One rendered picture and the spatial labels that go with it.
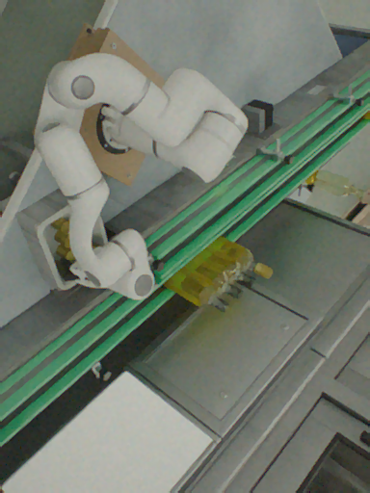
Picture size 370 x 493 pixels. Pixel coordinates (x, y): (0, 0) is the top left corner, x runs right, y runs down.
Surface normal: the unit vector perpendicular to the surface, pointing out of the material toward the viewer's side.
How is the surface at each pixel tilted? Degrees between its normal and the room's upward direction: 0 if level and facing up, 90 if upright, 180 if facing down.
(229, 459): 90
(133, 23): 0
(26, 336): 90
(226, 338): 90
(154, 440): 90
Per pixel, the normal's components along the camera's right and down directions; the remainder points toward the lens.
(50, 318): -0.10, -0.74
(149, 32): 0.74, 0.39
